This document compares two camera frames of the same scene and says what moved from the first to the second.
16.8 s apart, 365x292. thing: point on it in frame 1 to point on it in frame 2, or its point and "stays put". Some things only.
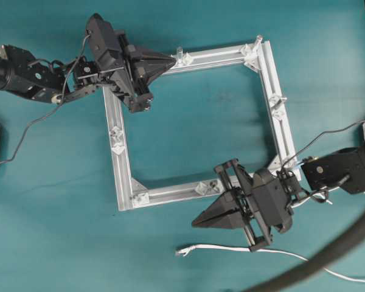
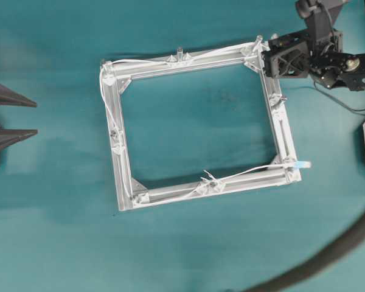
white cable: x=186 y=250 to x=112 y=109
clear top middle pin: x=179 y=55 stays put
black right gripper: x=236 y=206 to x=288 y=55
